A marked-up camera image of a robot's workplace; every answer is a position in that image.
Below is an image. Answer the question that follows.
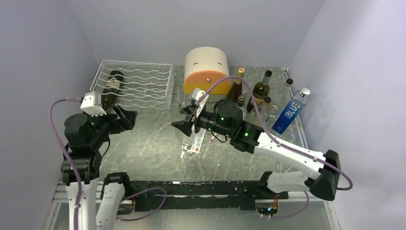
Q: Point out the dark green wine bottle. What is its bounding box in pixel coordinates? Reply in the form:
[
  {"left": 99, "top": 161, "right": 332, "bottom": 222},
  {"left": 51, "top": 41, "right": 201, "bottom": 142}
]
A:
[{"left": 246, "top": 70, "right": 272, "bottom": 113}]

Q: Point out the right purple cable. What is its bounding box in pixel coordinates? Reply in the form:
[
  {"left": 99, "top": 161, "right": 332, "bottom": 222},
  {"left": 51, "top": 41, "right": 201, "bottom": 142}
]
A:
[{"left": 195, "top": 75, "right": 353, "bottom": 220}]

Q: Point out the ruler set plastic package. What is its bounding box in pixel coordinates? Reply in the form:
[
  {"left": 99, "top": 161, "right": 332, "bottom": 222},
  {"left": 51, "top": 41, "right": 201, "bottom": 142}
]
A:
[{"left": 182, "top": 129, "right": 206, "bottom": 155}]

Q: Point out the clear bottle cream label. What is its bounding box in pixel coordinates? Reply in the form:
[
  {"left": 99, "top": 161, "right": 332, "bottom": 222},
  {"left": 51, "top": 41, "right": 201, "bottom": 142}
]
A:
[{"left": 253, "top": 96, "right": 271, "bottom": 124}]

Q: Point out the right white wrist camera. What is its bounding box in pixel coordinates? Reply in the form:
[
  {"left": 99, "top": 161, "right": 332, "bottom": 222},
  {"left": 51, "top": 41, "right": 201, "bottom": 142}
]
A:
[{"left": 191, "top": 88, "right": 209, "bottom": 118}]

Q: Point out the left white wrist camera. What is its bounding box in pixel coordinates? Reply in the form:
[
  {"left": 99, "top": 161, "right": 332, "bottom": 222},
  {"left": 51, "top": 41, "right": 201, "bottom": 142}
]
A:
[{"left": 80, "top": 92, "right": 107, "bottom": 117}]

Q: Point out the dark green lower-rack bottle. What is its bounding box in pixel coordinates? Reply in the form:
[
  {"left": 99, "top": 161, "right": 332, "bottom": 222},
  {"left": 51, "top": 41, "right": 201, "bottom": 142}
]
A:
[{"left": 101, "top": 70, "right": 124, "bottom": 110}]

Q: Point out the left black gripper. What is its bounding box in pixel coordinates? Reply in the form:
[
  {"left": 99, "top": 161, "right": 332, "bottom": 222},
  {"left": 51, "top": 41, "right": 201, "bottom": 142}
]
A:
[{"left": 84, "top": 103, "right": 137, "bottom": 148}]

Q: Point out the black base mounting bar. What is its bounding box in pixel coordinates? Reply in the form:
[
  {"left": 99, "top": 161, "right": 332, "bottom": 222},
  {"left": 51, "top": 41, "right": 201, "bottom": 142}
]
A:
[{"left": 124, "top": 181, "right": 289, "bottom": 212}]

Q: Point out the cream drawer cabinet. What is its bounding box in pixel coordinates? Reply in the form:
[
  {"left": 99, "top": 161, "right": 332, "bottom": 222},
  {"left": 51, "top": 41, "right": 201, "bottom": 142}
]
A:
[{"left": 183, "top": 46, "right": 229, "bottom": 94}]

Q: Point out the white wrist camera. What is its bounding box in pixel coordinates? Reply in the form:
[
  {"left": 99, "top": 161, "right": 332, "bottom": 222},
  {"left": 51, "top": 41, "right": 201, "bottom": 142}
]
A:
[
  {"left": 191, "top": 88, "right": 209, "bottom": 118},
  {"left": 80, "top": 92, "right": 107, "bottom": 117}
]

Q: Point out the clear open-neck bottle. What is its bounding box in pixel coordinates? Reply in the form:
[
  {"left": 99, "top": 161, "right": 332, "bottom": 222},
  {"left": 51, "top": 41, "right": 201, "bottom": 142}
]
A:
[{"left": 171, "top": 99, "right": 191, "bottom": 109}]

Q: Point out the clear glass bottle black cap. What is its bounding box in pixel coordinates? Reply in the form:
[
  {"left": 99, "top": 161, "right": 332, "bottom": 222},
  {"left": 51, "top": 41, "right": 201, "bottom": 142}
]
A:
[{"left": 267, "top": 78, "right": 293, "bottom": 117}]

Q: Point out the purple cable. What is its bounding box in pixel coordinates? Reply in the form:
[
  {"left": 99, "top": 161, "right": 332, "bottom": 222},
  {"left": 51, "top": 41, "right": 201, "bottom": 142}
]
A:
[
  {"left": 49, "top": 97, "right": 167, "bottom": 230},
  {"left": 195, "top": 75, "right": 353, "bottom": 220}
]

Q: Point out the dark red wine bottle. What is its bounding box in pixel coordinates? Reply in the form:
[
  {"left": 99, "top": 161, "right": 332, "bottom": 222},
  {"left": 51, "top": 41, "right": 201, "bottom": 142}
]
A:
[{"left": 226, "top": 67, "right": 245, "bottom": 103}]

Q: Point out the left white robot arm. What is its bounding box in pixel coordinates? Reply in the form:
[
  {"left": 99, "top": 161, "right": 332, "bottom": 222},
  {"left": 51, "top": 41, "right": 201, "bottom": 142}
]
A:
[{"left": 61, "top": 105, "right": 138, "bottom": 230}]

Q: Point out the clear bottle black-gold label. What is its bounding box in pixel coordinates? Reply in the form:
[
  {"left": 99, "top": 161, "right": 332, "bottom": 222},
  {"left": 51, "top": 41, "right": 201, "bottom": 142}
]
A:
[{"left": 237, "top": 94, "right": 247, "bottom": 119}]

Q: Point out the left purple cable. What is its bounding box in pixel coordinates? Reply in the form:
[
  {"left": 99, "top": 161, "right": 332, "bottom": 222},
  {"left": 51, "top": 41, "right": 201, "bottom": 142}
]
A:
[{"left": 49, "top": 97, "right": 167, "bottom": 230}]

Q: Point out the blue clear square bottle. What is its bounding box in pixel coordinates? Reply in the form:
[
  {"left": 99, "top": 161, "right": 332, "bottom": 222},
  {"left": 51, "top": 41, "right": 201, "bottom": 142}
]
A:
[{"left": 272, "top": 88, "right": 310, "bottom": 134}]

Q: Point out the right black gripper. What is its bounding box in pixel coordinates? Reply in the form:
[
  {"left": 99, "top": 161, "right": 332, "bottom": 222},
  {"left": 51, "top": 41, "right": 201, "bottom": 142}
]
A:
[{"left": 172, "top": 103, "right": 233, "bottom": 138}]

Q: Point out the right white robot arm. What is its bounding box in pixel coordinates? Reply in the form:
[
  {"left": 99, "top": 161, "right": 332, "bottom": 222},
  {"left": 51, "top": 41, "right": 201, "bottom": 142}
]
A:
[{"left": 171, "top": 100, "right": 341, "bottom": 201}]

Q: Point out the white wire wine rack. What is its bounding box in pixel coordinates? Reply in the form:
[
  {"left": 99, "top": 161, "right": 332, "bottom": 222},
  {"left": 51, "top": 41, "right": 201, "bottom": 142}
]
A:
[{"left": 90, "top": 60, "right": 174, "bottom": 111}]

